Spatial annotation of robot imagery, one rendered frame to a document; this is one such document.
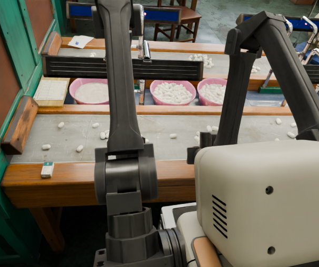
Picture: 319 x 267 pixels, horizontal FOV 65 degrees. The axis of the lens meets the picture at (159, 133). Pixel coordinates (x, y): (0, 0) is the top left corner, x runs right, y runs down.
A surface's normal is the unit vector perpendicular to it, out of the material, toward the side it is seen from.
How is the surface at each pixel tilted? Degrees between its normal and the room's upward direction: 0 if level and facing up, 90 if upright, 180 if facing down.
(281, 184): 48
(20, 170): 0
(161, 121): 0
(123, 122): 33
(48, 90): 0
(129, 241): 38
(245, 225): 58
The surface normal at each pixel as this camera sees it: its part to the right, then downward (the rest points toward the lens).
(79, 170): 0.10, -0.70
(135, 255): 0.19, -0.13
